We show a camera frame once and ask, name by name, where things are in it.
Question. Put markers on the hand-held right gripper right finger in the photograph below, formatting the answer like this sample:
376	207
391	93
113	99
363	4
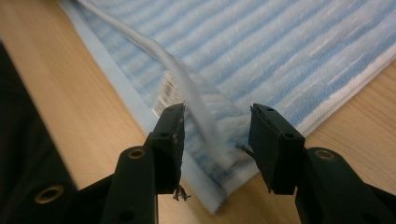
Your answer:
274	155

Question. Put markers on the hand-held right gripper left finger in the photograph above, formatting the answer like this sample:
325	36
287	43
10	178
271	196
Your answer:
169	146

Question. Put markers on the blue striped towel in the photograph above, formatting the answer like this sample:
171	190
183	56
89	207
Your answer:
249	53

